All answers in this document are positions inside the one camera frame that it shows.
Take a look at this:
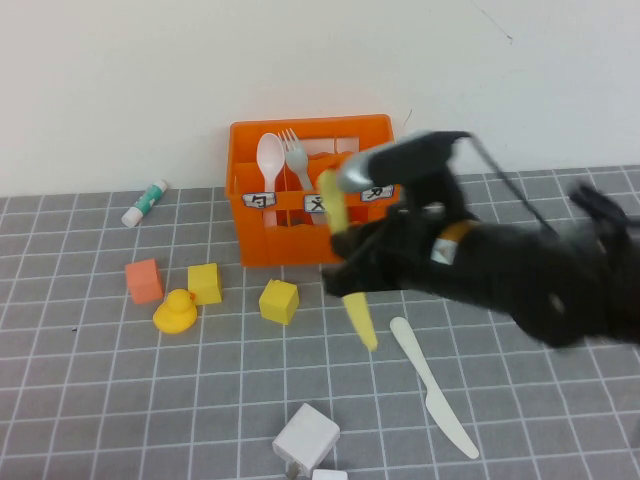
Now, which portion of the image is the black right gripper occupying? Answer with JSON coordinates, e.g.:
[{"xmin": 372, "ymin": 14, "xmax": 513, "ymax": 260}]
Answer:
[{"xmin": 321, "ymin": 199, "xmax": 481, "ymax": 297}]

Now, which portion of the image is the yellow plastic knife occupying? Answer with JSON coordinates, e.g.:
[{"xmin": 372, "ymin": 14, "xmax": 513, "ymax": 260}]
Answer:
[{"xmin": 317, "ymin": 169, "xmax": 380, "ymax": 352}]

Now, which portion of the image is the grey plastic fork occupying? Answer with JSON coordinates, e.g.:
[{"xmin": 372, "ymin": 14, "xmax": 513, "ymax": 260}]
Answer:
[{"xmin": 278, "ymin": 128, "xmax": 326, "ymax": 227}]

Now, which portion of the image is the pale pink plastic spoon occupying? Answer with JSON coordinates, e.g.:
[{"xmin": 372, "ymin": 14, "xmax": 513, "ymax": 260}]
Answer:
[{"xmin": 256, "ymin": 132, "xmax": 287, "ymax": 229}]

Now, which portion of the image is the white plastic knife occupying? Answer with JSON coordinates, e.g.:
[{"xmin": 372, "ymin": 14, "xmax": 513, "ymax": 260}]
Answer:
[{"xmin": 389, "ymin": 316, "xmax": 480, "ymax": 460}]

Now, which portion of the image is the orange plastic cutlery holder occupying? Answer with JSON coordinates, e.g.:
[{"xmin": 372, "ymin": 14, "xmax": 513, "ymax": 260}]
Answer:
[{"xmin": 224, "ymin": 113, "xmax": 404, "ymax": 268}]

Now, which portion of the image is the yellow foam cube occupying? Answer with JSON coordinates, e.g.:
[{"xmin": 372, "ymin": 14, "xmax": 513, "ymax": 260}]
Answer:
[
  {"xmin": 187, "ymin": 262, "xmax": 224, "ymax": 306},
  {"xmin": 258, "ymin": 278, "xmax": 301, "ymax": 326}
]

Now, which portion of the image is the paper label spoon character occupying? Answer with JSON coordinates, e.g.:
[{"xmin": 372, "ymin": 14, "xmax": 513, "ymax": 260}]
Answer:
[{"xmin": 242, "ymin": 191, "xmax": 278, "ymax": 210}]

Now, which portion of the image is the white charger adapter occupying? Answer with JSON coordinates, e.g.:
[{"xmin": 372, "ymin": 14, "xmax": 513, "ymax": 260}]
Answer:
[{"xmin": 271, "ymin": 402, "xmax": 342, "ymax": 479}]

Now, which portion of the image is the grey grid table mat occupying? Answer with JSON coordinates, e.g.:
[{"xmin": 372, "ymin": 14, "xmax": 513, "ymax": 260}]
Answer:
[{"xmin": 0, "ymin": 164, "xmax": 640, "ymax": 480}]

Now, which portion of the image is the yellow rubber duck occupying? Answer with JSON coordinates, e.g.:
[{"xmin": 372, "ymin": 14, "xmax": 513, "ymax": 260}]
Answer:
[{"xmin": 152, "ymin": 288, "xmax": 199, "ymax": 335}]

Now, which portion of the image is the salmon orange foam cube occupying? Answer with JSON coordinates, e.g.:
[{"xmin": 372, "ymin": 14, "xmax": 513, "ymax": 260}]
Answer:
[{"xmin": 125, "ymin": 258, "xmax": 166, "ymax": 305}]

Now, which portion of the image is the white green glue stick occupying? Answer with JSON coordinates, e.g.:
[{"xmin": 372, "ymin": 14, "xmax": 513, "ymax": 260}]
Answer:
[{"xmin": 121, "ymin": 179, "xmax": 169, "ymax": 229}]

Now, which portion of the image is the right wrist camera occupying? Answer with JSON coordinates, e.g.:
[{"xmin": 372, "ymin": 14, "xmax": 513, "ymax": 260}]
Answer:
[{"xmin": 337, "ymin": 130, "xmax": 474, "ymax": 201}]

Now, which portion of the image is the black right camera cable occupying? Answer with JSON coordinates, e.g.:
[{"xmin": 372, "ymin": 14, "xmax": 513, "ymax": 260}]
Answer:
[{"xmin": 459, "ymin": 132, "xmax": 559, "ymax": 236}]

